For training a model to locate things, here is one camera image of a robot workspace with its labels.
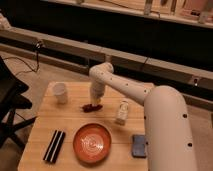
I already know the dark red pepper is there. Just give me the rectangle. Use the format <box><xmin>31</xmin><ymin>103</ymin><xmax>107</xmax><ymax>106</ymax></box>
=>
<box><xmin>82</xmin><ymin>104</ymin><xmax>102</xmax><ymax>113</ymax></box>

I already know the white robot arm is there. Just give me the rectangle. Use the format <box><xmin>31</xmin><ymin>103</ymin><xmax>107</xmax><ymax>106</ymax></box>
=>
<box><xmin>89</xmin><ymin>62</ymin><xmax>198</xmax><ymax>171</ymax></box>

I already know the white squeeze bottle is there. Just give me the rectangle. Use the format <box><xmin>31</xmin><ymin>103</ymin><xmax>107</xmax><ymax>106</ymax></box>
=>
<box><xmin>115</xmin><ymin>98</ymin><xmax>129</xmax><ymax>125</ymax></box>

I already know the white paper cup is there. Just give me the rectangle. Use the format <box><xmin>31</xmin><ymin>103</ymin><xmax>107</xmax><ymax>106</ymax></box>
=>
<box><xmin>52</xmin><ymin>83</ymin><xmax>68</xmax><ymax>104</ymax></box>

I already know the black white striped block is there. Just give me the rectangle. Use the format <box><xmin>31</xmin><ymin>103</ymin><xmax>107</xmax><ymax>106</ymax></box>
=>
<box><xmin>43</xmin><ymin>130</ymin><xmax>65</xmax><ymax>164</ymax></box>

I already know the blue sponge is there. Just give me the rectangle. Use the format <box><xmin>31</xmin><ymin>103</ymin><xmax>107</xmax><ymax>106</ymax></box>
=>
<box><xmin>131</xmin><ymin>134</ymin><xmax>146</xmax><ymax>158</ymax></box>

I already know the black office chair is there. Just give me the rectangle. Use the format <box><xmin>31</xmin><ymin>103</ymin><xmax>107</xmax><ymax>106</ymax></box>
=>
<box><xmin>0</xmin><ymin>56</ymin><xmax>35</xmax><ymax>149</ymax></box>

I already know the black cable on floor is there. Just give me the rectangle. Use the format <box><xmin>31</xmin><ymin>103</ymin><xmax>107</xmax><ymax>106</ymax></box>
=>
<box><xmin>3</xmin><ymin>40</ymin><xmax>45</xmax><ymax>76</ymax></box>

